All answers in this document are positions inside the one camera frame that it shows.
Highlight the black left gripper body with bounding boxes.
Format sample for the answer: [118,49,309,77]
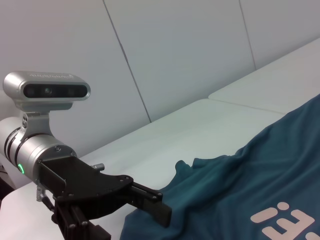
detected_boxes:
[37,155,135,221]

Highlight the teal blue printed t-shirt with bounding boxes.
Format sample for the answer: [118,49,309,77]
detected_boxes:
[119,93,320,240]

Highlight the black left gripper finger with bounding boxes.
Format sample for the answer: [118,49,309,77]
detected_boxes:
[126,182,174,229]
[50,198,111,240]

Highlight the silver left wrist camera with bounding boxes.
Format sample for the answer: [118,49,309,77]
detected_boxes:
[2,71,91,112]

